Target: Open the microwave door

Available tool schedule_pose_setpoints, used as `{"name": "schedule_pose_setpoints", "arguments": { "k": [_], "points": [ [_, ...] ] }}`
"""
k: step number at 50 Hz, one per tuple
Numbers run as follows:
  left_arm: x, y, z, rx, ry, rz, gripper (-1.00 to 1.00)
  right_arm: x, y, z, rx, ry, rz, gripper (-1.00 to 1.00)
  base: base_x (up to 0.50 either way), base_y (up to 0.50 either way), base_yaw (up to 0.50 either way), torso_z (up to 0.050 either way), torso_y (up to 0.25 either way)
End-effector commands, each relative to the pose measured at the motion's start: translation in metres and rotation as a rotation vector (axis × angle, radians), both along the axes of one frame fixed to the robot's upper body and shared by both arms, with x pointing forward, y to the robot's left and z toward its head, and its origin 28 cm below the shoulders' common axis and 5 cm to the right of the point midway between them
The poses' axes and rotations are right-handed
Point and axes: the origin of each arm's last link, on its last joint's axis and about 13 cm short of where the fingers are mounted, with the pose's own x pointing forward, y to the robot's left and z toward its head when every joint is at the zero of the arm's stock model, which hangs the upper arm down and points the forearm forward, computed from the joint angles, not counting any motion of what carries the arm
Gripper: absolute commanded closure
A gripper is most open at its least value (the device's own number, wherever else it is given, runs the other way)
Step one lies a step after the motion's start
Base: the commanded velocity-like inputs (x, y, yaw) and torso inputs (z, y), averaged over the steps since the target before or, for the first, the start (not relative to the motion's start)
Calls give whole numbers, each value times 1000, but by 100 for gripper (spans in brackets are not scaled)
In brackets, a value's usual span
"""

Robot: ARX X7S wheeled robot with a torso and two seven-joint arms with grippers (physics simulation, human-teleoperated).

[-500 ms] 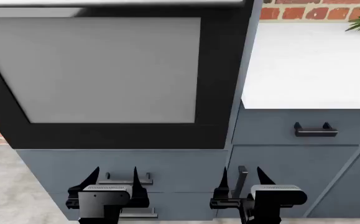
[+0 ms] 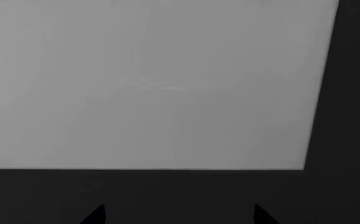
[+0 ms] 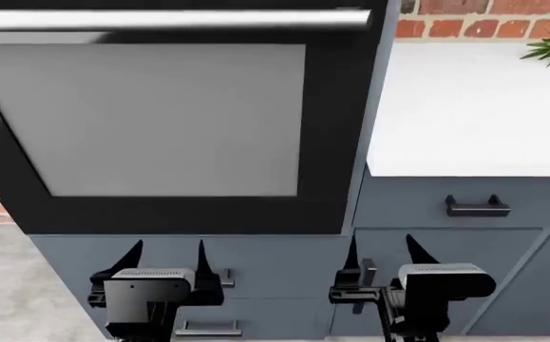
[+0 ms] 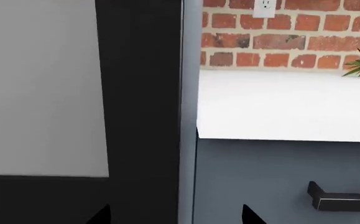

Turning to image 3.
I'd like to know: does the black drawer handle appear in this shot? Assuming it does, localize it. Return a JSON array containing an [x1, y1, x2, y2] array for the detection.
[[445, 193, 512, 219]]

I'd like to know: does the silver oven door handle bar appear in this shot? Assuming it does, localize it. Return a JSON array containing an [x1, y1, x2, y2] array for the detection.
[[0, 9, 373, 34]]

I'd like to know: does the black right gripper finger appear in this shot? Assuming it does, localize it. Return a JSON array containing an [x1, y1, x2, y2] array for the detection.
[[405, 234, 443, 268], [334, 234, 362, 288]]

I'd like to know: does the black oven door grey window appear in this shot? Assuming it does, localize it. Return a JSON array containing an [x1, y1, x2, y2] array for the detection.
[[0, 0, 390, 237]]

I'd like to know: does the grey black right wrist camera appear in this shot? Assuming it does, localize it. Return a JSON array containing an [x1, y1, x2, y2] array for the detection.
[[396, 262, 498, 312]]

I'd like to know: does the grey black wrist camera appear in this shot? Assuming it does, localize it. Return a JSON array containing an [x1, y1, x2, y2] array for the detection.
[[103, 267, 196, 324], [396, 262, 498, 312]]

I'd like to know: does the small dark drawer handle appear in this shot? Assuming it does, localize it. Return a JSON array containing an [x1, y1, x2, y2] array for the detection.
[[218, 268, 237, 289]]

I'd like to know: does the silver drawer handle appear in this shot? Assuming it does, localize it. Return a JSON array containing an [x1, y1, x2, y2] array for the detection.
[[174, 319, 243, 338]]

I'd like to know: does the blue-grey drawer front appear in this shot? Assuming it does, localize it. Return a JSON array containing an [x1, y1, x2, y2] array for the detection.
[[351, 165, 550, 230]]

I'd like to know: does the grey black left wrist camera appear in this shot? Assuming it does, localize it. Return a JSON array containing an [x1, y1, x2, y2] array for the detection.
[[103, 267, 196, 324]]

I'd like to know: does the blue-grey cabinet door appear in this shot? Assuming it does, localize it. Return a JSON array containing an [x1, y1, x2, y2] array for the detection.
[[464, 213, 550, 338], [334, 226, 550, 338]]

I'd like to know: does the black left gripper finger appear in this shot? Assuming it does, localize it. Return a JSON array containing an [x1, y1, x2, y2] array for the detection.
[[89, 238, 144, 285], [193, 238, 223, 287]]

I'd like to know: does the tall blue-grey cabinet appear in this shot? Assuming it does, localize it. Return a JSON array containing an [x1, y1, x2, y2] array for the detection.
[[26, 0, 402, 342]]

